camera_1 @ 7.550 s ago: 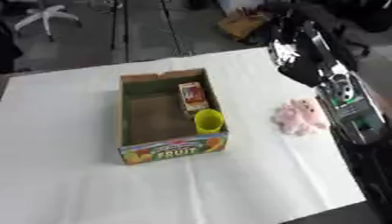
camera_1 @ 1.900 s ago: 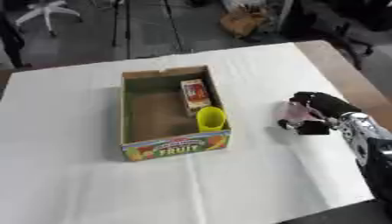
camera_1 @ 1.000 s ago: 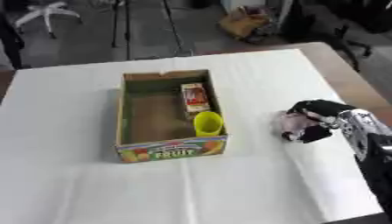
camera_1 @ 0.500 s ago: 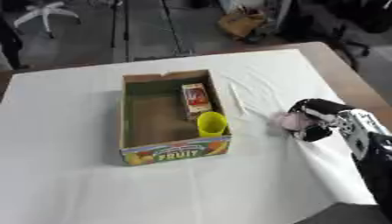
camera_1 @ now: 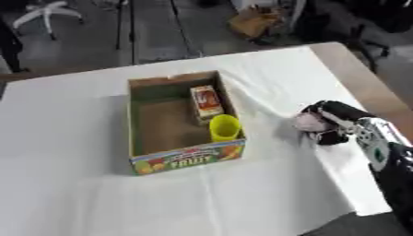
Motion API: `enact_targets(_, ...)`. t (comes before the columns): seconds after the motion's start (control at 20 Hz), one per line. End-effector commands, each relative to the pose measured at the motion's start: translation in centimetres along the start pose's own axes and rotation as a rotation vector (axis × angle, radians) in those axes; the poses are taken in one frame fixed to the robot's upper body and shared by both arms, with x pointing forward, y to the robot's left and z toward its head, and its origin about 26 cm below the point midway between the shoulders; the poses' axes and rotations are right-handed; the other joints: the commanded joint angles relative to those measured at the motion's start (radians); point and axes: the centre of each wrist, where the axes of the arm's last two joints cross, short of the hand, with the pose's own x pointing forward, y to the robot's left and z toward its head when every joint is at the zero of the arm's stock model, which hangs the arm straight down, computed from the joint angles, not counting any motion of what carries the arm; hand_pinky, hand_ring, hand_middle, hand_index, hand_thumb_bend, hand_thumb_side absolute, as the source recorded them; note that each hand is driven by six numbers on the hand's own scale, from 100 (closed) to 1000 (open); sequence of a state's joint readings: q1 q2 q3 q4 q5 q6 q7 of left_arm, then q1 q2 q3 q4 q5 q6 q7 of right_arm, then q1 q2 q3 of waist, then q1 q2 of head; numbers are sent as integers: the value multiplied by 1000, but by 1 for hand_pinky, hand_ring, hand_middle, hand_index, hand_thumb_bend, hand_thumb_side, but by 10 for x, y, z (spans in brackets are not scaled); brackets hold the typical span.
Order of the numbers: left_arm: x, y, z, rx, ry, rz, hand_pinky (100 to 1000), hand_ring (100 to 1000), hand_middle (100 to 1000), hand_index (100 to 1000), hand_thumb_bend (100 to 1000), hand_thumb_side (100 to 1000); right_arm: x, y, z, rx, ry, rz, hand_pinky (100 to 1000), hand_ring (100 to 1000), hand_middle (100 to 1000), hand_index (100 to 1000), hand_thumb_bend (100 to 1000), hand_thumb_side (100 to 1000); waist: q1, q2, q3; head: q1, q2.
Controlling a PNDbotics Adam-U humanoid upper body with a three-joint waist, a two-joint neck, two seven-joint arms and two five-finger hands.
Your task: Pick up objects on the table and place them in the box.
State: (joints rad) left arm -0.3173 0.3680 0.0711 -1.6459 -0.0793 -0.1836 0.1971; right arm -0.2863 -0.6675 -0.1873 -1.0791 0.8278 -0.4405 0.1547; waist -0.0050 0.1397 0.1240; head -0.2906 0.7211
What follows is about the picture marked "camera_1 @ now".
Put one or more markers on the tan cardboard box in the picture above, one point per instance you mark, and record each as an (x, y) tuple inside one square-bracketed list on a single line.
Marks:
[(180, 123)]

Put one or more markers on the yellow plastic cup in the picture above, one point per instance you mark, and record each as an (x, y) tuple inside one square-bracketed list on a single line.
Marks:
[(225, 127)]

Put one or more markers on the person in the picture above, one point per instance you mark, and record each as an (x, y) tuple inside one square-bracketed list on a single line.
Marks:
[(10, 46)]

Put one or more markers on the black office chair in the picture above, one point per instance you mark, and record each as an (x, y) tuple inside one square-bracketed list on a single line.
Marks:
[(357, 30)]

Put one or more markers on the pink round soft toy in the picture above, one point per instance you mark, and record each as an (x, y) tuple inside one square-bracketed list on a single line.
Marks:
[(311, 122)]

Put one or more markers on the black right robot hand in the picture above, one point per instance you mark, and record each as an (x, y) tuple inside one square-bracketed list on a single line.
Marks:
[(344, 111)]

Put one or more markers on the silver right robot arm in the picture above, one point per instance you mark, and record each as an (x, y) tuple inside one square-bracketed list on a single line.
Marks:
[(390, 159)]

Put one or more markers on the black tripod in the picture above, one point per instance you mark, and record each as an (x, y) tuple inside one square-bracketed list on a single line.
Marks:
[(131, 27)]

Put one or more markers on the brown cardboard box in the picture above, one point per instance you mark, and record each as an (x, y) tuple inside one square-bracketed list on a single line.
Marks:
[(255, 20)]

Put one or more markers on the small orange carton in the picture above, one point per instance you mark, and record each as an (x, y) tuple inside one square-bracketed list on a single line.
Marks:
[(206, 103)]

